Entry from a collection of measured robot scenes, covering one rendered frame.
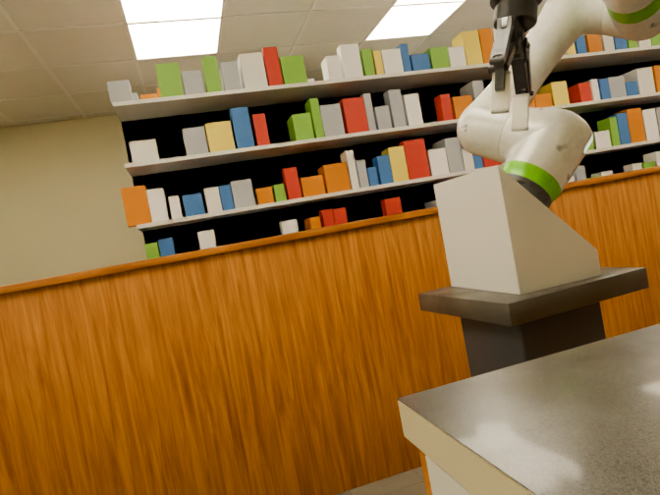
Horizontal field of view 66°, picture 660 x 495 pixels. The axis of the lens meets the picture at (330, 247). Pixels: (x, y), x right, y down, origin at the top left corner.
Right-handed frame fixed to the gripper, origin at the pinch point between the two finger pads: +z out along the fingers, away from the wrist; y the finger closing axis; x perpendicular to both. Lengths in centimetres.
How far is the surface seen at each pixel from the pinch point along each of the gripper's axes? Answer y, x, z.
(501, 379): -43, -12, 38
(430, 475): -51, -8, 46
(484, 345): 11.9, 6.3, 44.1
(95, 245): 189, 441, 32
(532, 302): -1.6, -5.6, 33.4
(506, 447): -57, -16, 39
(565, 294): 4.0, -9.8, 31.7
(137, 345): 30, 147, 67
